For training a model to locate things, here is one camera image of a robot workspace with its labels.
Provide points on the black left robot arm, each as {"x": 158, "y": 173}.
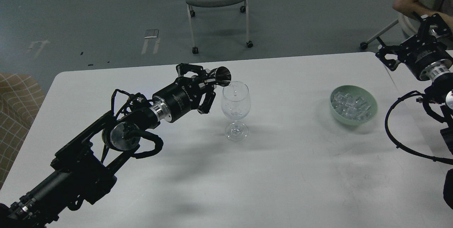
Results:
{"x": 84, "y": 169}

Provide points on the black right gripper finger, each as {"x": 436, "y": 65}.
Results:
{"x": 402, "y": 52}
{"x": 432, "y": 30}

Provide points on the beige checkered sofa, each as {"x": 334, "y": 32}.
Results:
{"x": 21, "y": 98}

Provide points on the green bowl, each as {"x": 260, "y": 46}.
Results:
{"x": 354, "y": 90}

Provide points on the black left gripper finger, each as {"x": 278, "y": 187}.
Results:
{"x": 206, "y": 104}
{"x": 197, "y": 81}

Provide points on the silver metal jigger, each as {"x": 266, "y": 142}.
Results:
{"x": 219, "y": 76}

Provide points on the clear wine glass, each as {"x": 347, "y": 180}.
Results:
{"x": 236, "y": 104}

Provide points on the pile of clear ice cubes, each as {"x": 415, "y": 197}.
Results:
{"x": 351, "y": 107}

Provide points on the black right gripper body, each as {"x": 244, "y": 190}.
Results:
{"x": 427, "y": 60}

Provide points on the silver floor plate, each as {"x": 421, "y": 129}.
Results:
{"x": 151, "y": 33}

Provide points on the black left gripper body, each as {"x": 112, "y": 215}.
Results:
{"x": 180, "y": 97}

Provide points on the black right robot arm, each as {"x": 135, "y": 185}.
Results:
{"x": 437, "y": 103}

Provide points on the white rolling chair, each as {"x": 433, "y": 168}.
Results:
{"x": 409, "y": 26}

